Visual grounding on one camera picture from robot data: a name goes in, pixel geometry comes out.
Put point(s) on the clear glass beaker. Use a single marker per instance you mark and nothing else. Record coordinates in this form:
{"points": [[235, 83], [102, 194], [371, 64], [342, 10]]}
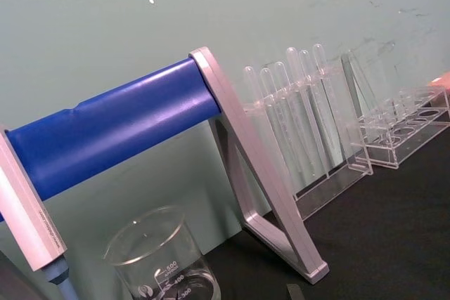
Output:
{"points": [[165, 279]]}

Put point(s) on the blue stand bar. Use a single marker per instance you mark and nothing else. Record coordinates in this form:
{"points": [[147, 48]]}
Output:
{"points": [[116, 128]]}

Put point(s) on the pink rounded object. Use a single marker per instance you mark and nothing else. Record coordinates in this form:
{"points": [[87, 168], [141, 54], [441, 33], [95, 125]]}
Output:
{"points": [[442, 80]]}

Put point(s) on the grey pipette with blue end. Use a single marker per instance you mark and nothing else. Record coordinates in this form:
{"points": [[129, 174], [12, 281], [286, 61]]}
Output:
{"points": [[28, 201]]}

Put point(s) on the clear plastic test tube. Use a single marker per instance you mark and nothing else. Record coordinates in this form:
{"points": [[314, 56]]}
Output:
{"points": [[268, 84], [319, 56], [292, 62], [281, 77], [250, 80], [305, 65]]}

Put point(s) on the clear acrylic tube rack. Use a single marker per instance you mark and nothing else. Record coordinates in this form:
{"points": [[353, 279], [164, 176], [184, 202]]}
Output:
{"points": [[334, 188]]}

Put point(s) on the clear acrylic rack with holes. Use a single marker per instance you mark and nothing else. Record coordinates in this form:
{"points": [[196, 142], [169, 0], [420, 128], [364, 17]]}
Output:
{"points": [[386, 156]]}

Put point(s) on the black table cloth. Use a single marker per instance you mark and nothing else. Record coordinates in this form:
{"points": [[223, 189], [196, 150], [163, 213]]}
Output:
{"points": [[386, 244]]}

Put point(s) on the grey triangular stand frame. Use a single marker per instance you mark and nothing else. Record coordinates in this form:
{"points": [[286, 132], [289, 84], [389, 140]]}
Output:
{"points": [[268, 177]]}

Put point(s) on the small dark grey strip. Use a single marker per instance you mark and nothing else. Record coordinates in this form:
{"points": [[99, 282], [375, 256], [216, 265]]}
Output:
{"points": [[295, 293]]}

